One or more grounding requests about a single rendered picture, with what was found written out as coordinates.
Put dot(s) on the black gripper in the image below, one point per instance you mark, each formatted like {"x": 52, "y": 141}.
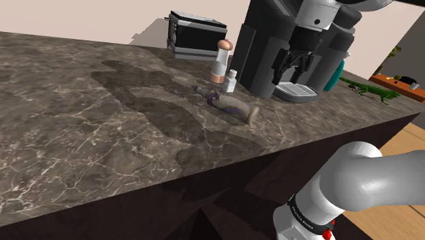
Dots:
{"x": 304, "y": 39}

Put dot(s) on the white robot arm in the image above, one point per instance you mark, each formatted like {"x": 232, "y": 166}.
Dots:
{"x": 362, "y": 179}

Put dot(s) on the dark grey coffee machine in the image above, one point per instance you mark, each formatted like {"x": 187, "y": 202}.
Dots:
{"x": 262, "y": 50}

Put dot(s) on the teal round object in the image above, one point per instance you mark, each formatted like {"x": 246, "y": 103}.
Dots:
{"x": 334, "y": 78}

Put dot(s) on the small white shaker bottle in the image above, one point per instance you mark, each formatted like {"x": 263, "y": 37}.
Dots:
{"x": 229, "y": 83}

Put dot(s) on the patterned beige purple vase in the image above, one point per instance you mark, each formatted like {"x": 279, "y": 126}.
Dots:
{"x": 232, "y": 106}

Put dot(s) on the white and pink pepper mill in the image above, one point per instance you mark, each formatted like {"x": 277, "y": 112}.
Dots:
{"x": 220, "y": 63}

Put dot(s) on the green lizard toy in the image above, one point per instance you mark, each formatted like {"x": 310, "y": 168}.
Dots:
{"x": 375, "y": 90}

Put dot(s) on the black and silver toaster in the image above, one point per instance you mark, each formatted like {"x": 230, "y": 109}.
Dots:
{"x": 196, "y": 36}

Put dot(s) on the orange shelf with plant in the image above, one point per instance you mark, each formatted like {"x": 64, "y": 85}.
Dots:
{"x": 395, "y": 87}

